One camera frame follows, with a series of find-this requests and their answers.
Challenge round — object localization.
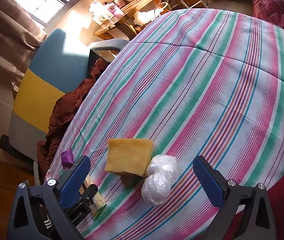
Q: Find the yellow sponge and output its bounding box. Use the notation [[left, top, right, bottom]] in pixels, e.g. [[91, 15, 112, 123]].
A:
[[105, 138, 154, 177]]

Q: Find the white plastic bag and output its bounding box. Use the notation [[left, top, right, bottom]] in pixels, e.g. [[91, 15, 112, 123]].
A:
[[141, 154, 179, 206]]

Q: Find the green striped packet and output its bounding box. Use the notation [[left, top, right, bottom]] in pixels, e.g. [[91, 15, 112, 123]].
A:
[[79, 175, 107, 220]]

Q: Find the small purple packet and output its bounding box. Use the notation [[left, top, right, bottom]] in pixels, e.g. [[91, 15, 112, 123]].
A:
[[60, 148, 74, 169]]

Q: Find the dark red blanket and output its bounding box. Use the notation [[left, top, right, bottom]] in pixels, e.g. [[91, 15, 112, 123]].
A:
[[37, 58, 109, 182]]

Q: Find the striped bed sheet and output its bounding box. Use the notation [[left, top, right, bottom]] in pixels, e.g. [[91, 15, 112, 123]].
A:
[[58, 9, 284, 239]]

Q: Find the grey yellow blue chair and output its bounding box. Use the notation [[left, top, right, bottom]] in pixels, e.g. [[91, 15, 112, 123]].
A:
[[8, 28, 128, 161]]

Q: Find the beige curtain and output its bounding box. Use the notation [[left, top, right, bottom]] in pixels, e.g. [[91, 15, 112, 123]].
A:
[[0, 0, 47, 92]]

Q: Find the wooden side table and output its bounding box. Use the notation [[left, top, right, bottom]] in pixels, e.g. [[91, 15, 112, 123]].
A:
[[93, 0, 155, 40]]

